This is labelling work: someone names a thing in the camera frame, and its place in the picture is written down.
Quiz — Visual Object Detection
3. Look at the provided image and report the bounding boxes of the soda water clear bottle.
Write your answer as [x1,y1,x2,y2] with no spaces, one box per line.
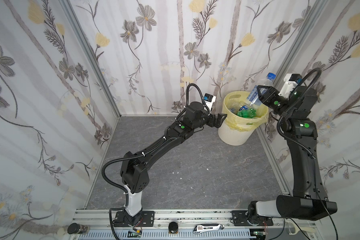
[246,73,276,109]

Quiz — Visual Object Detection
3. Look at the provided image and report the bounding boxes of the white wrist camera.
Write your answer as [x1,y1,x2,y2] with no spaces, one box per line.
[203,93,216,112]
[279,74,303,99]

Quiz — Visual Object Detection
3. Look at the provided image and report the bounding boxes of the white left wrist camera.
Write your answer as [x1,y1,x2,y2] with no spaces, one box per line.
[203,93,216,112]

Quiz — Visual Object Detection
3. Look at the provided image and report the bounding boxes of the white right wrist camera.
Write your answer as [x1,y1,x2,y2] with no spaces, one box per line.
[279,74,303,99]

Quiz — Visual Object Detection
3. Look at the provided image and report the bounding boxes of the cream plastic peeler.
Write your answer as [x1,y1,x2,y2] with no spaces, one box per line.
[288,225,316,235]

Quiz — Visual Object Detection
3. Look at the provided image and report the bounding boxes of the blue label bottle blue cap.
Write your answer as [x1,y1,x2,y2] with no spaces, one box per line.
[239,105,249,111]

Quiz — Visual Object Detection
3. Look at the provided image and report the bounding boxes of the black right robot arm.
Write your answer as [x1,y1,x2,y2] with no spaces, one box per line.
[247,86,338,225]

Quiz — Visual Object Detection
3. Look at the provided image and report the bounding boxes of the black round knob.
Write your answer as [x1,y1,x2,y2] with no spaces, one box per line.
[168,222,179,234]

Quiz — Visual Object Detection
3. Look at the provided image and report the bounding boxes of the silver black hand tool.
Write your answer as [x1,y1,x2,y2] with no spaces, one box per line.
[193,224,225,235]

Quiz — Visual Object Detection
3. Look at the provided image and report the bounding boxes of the white ribbed trash bin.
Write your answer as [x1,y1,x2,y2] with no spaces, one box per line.
[218,91,268,147]

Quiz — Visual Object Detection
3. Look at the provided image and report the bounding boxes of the yellow plastic bin liner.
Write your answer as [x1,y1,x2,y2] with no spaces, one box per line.
[222,91,269,132]

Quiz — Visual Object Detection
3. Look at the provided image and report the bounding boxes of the black jar on rail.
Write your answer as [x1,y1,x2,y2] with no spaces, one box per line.
[67,223,89,235]

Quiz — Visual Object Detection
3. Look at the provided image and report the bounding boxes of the white slotted cable duct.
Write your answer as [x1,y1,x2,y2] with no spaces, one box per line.
[77,229,253,240]

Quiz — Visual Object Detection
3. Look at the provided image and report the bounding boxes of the green bottle yellow cap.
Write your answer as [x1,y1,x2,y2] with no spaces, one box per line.
[228,103,241,115]
[237,108,257,119]

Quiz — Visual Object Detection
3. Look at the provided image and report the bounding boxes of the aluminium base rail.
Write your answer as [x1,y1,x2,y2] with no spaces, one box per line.
[66,209,323,240]

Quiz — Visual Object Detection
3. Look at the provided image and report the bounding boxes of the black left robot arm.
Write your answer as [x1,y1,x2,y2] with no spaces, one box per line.
[101,102,227,227]

